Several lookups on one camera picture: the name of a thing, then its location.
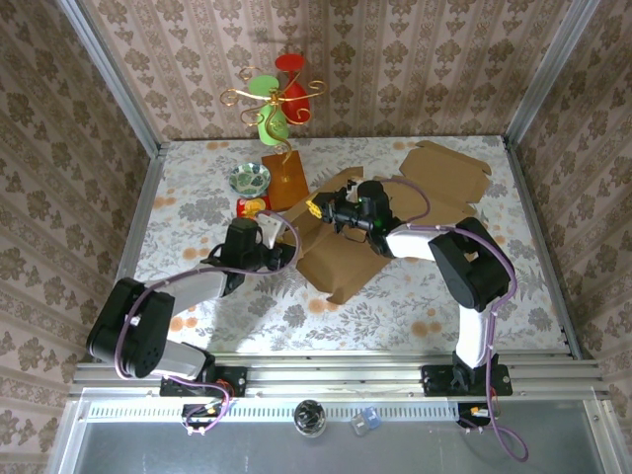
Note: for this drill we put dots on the aluminium frame post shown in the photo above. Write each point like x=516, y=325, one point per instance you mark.
x=114, y=74
x=549, y=74

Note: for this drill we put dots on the aluminium mounting rail beam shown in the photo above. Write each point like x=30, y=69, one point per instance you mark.
x=336, y=375

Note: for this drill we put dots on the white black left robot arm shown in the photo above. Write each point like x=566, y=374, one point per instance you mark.
x=197, y=289

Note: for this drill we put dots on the black power connector block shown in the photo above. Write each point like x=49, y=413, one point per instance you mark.
x=205, y=414
x=476, y=414

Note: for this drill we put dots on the red plastic wine glass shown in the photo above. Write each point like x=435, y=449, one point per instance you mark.
x=296, y=99

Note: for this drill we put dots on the red yellow small container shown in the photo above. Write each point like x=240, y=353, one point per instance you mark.
x=249, y=207

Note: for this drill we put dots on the small clear blue box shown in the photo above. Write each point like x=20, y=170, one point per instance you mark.
x=365, y=422

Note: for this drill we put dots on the leaf pattern bowl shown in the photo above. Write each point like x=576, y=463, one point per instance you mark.
x=249, y=179

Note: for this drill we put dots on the grey metal shelf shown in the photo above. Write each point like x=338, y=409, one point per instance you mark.
x=247, y=449

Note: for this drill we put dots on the floral tablecloth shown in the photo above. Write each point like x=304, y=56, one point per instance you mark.
x=345, y=326

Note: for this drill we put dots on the green plastic wine glass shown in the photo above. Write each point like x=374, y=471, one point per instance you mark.
x=261, y=86

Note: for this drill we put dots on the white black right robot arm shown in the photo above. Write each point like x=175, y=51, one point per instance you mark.
x=474, y=266

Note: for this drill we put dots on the round glass jar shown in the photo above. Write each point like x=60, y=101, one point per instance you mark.
x=310, y=418

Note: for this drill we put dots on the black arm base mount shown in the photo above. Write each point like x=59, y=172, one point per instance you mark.
x=232, y=380
x=432, y=385

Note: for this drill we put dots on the aluminium table side rail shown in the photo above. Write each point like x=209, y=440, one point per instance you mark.
x=542, y=247
x=146, y=197

